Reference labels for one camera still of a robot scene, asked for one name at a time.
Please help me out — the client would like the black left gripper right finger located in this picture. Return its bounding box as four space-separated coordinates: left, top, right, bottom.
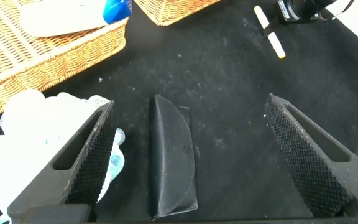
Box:
264 93 358 218

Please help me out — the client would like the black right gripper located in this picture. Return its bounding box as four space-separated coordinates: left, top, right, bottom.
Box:
262 0 295 37

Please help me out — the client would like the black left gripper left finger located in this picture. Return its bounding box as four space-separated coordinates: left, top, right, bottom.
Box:
7 100 119 224

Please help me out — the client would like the white marker with yellow cap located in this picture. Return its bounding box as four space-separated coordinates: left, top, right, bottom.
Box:
253 5 287 60

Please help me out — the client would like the white bottle with blue cap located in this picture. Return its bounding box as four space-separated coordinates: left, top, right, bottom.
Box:
19 0 133 38

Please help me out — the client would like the rectangular wicker basket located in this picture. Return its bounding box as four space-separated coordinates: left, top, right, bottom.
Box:
0 0 127 124
134 0 222 27

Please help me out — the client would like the light blue bath pouf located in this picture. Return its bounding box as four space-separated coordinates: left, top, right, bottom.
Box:
0 89 126 224

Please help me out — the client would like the black tablecloth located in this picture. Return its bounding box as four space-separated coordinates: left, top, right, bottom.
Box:
0 0 358 218

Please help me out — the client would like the black leather glasses case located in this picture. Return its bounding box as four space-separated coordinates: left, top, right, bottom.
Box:
149 94 199 220

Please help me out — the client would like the black cable with white tag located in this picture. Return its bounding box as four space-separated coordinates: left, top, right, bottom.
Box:
318 0 356 21

